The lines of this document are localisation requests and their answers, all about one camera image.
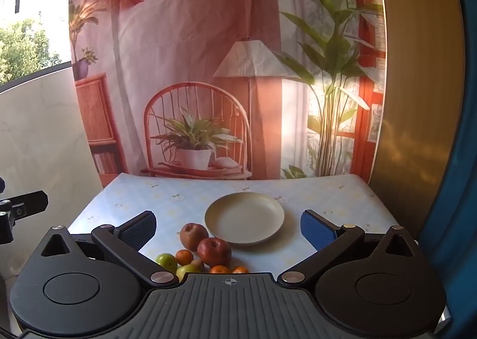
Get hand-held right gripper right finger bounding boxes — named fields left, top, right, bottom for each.
left=278, top=210, right=420, bottom=285

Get small green fruit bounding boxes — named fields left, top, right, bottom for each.
left=155, top=253, right=178, bottom=274

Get floral light blue tablecloth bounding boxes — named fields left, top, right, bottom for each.
left=67, top=172, right=418, bottom=276

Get large green fruit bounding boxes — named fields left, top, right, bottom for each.
left=176, top=264, right=202, bottom=282

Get white marble panel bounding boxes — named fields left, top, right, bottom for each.
left=0, top=69, right=103, bottom=339

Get beige round plate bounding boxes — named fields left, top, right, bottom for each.
left=205, top=192, right=285, bottom=246

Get red apple on table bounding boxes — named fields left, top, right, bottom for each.
left=180, top=223, right=209, bottom=252

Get printed room backdrop cloth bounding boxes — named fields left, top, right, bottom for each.
left=69, top=0, right=388, bottom=180

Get dark red apple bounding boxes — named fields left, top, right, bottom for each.
left=197, top=237, right=232, bottom=268

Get blue curtain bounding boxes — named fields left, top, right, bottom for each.
left=415, top=0, right=477, bottom=339

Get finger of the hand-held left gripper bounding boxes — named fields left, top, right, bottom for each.
left=0, top=192, right=48, bottom=245

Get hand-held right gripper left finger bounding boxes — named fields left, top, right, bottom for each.
left=39, top=211, right=179, bottom=289

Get green trees outside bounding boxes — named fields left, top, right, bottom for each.
left=0, top=18, right=62, bottom=84

